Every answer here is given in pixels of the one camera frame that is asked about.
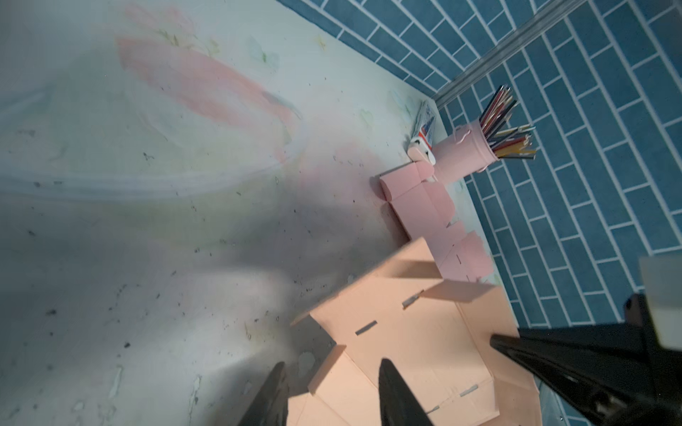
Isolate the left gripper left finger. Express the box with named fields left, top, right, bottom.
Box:
left=238, top=361, right=289, bottom=426

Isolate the orange paper box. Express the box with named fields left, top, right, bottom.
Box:
left=288, top=240, right=542, bottom=425

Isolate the coloured pencils bundle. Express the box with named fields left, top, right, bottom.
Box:
left=476, top=84, right=537, bottom=161

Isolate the pink paper box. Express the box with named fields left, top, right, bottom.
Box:
left=379, top=162, right=494, bottom=282

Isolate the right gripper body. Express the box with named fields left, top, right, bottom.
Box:
left=489, top=255, right=681, bottom=425

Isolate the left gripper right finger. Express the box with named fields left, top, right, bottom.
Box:
left=378, top=359, right=433, bottom=426

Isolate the pink pencil cup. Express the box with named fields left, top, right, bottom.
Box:
left=433, top=120, right=499, bottom=184

